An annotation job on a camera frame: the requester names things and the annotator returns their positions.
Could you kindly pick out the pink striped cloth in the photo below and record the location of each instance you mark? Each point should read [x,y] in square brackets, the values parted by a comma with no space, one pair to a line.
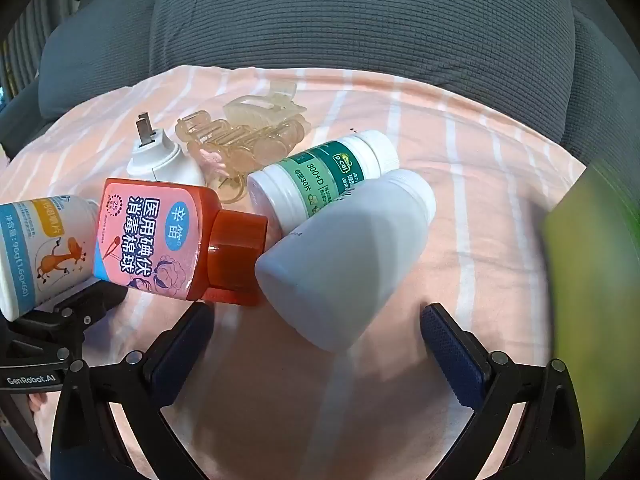
[450,135]

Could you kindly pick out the pale translucent hair claw clip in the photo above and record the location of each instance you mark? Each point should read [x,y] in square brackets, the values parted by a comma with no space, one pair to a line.
[250,107]

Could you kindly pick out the white plug-in vaporiser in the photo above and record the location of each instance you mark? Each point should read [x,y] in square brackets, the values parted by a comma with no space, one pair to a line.
[165,157]

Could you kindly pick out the orange bottle with pink label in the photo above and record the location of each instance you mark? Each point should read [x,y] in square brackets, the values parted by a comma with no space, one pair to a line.
[150,235]

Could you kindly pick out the amber hair claw clip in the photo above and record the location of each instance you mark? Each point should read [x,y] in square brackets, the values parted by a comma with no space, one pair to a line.
[210,155]

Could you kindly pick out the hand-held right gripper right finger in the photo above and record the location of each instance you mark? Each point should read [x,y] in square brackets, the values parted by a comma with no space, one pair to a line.
[460,357]

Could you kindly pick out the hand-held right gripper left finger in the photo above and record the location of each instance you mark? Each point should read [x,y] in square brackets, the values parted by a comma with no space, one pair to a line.
[172,360]

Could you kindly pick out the plain white plastic bottle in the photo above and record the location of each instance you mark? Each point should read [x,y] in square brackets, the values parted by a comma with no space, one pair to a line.
[340,260]

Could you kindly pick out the green cardboard box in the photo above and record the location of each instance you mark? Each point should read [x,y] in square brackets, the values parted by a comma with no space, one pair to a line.
[595,270]

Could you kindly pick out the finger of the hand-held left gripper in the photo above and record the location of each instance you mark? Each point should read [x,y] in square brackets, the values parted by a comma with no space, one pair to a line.
[92,302]

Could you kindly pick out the grey sofa back cushion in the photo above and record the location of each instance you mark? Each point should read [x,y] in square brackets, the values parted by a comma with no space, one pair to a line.
[90,60]
[350,25]
[600,60]

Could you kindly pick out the white bottle with giraffe label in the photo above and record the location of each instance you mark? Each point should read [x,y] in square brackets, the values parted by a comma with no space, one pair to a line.
[45,245]

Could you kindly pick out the white bottle with green label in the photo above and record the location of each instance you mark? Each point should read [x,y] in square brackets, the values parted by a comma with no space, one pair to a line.
[310,175]

